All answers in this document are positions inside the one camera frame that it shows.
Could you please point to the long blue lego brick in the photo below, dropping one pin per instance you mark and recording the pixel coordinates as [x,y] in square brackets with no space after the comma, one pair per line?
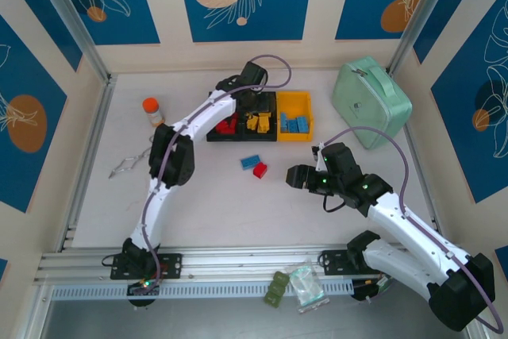
[303,122]

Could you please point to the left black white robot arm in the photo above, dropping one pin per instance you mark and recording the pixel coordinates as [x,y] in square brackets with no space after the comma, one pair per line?
[170,160]

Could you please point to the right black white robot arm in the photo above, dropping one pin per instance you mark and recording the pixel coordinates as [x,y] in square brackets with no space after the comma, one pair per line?
[412,232]

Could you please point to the yellow plastic bin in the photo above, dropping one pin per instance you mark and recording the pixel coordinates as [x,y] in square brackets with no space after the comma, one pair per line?
[295,102]

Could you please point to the black plastic bin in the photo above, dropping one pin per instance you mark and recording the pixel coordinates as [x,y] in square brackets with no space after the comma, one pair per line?
[222,137]
[260,137]

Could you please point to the mint green zip bag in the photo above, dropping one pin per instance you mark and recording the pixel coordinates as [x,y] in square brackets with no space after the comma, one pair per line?
[369,93]

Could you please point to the clear plastic zip bag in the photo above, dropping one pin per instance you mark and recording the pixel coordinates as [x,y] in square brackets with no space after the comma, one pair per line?
[307,287]

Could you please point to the orange lid spice bottle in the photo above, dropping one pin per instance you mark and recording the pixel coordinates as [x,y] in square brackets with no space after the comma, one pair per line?
[154,112]

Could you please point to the olive green segmented pad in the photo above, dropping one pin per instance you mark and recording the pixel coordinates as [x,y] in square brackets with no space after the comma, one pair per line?
[276,289]

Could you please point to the silver metal tongs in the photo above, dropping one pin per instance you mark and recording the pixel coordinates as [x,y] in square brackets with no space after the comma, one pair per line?
[137,155]

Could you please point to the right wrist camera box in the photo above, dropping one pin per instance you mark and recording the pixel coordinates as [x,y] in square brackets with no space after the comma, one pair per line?
[318,154]

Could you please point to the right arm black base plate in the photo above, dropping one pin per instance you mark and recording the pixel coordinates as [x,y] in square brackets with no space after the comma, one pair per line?
[333,263]

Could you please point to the aluminium mounting rail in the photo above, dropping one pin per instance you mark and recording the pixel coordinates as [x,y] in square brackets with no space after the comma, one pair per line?
[246,261]

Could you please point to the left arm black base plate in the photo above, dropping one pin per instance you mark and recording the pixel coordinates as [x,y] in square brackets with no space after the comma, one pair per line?
[174,265]

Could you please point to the aluminium frame post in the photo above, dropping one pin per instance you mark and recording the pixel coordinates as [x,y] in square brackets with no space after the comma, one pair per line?
[67,9]
[424,9]

